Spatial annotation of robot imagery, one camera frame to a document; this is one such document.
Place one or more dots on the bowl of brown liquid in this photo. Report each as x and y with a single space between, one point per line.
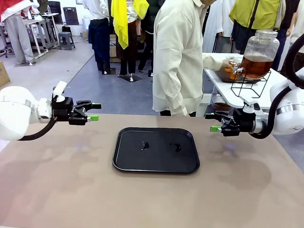
222 106

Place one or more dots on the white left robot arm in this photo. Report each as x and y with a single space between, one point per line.
14 111

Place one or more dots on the glass tea dispenser jar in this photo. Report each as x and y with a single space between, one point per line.
259 66

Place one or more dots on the tall clear plastic iced cup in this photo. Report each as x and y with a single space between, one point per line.
230 74

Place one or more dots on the dark brown board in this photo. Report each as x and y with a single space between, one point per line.
70 15

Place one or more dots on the person in cream shirt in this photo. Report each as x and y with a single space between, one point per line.
173 59

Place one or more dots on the person in white coat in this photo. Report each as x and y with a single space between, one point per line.
221 21

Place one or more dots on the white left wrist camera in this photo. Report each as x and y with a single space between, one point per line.
59 88

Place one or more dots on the person in black clothes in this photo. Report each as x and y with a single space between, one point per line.
147 40

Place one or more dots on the person's left forearm cream sleeve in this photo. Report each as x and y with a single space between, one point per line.
211 62

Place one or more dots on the white side table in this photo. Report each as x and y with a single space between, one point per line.
221 88

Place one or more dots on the grey plastic stool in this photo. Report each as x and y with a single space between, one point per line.
66 35

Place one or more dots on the person's left hand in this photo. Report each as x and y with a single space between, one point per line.
228 65

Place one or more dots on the mannequin white shirt navy skirt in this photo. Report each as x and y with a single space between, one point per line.
99 40

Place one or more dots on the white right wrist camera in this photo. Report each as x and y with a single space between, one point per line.
251 108

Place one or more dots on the yellow cloth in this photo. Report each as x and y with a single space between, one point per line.
120 28

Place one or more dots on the grey metal workbench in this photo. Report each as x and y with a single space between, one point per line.
40 21

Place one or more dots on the person in beige top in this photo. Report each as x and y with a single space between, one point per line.
299 26

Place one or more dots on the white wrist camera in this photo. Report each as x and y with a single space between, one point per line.
251 108
59 88

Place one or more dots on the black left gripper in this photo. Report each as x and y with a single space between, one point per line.
61 110

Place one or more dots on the dark brown serving tray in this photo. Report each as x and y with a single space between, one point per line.
249 81

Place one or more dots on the black bag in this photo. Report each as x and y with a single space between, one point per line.
66 29

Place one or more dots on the person in yellow-green jacket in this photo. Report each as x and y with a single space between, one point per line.
256 14

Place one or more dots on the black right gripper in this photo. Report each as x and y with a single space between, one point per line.
245 123

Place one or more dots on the person dark top blue jeans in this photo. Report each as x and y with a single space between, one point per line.
288 16

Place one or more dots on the flat cardboard box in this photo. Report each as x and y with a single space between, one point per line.
3 76

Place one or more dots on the person's right forearm cream sleeve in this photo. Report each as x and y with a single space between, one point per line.
178 102

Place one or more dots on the person in grey trousers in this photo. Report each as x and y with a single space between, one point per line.
16 35

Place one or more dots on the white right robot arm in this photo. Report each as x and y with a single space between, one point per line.
289 118

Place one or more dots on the black rectangular serving tray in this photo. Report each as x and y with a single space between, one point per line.
156 161

